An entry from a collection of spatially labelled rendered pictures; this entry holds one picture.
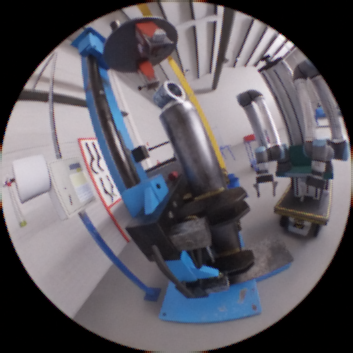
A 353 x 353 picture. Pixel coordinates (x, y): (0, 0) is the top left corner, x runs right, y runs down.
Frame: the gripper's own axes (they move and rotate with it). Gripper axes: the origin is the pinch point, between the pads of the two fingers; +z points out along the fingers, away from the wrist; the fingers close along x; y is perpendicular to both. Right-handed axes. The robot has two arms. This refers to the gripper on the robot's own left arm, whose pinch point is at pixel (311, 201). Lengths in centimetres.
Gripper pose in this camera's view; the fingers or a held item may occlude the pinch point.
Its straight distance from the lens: 84.4
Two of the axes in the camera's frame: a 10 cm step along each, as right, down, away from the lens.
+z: -0.2, 9.8, 2.1
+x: 2.3, 2.1, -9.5
